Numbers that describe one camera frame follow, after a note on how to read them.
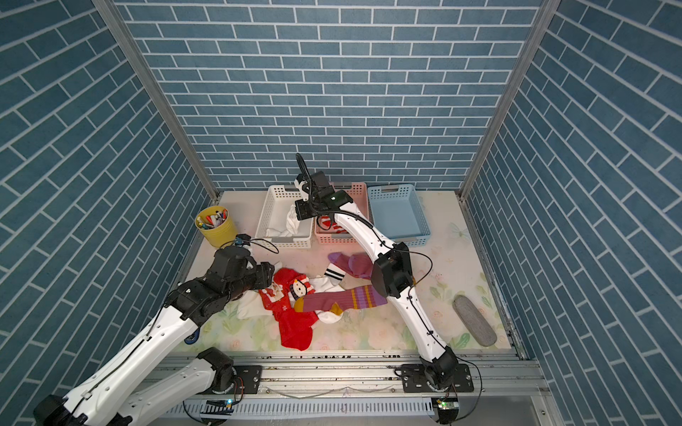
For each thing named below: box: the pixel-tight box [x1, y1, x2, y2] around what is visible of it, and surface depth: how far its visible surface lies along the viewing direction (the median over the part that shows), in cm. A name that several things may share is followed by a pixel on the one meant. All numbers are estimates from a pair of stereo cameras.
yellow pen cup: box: [194, 205, 238, 248], surface depth 96 cm
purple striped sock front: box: [293, 284, 389, 316], surface depth 90 cm
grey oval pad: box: [452, 294, 498, 348], surface depth 84 cm
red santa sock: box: [259, 268, 319, 351], surface depth 85 cm
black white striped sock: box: [323, 262, 347, 286], surface depth 97 cm
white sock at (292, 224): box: [265, 204, 301, 237], surface depth 99 cm
